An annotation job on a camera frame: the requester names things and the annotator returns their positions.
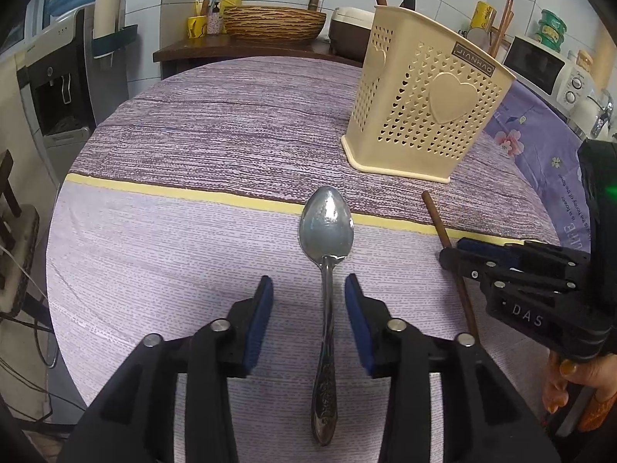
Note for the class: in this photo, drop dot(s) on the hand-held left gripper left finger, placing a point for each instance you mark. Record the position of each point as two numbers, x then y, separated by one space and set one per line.
255 328

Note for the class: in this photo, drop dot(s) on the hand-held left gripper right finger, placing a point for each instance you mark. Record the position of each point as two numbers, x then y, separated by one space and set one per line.
359 328

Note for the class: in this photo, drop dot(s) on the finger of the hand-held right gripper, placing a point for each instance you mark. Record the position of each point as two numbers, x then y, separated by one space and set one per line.
487 251
482 267

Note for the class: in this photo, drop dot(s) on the metal spoon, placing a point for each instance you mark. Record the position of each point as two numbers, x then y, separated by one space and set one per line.
325 222

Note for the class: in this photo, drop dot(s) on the cream plastic utensil holder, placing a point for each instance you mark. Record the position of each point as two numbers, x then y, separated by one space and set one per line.
409 120

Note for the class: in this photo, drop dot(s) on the person's right hand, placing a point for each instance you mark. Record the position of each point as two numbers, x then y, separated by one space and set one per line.
556 388

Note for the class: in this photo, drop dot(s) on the purple floral blanket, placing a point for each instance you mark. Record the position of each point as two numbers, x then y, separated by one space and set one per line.
535 144

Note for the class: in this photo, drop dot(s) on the white kettle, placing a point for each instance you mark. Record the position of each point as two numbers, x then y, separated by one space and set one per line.
588 115

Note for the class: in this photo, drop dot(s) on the white microwave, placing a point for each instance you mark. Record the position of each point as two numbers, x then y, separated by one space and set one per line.
535 62

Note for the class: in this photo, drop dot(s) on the stack of green cans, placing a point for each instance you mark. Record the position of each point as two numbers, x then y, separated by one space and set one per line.
550 29

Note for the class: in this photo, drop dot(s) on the yellow printed container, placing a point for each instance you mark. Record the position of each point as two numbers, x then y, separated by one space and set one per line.
482 14

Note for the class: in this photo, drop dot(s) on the brown wooden stick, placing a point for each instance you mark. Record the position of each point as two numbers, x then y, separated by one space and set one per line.
506 12

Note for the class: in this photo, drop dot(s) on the brown and white rice cooker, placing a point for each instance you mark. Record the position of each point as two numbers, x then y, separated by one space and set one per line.
347 33

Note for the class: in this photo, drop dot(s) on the dark wooden side table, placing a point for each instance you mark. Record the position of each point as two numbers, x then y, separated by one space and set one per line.
202 50

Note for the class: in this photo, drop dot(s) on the water dispenser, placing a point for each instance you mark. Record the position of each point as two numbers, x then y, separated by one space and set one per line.
58 101

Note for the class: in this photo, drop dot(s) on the woven basket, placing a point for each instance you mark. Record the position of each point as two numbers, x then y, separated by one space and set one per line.
274 24

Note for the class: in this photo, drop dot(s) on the yellow cup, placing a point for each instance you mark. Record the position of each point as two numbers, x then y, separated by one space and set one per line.
197 28

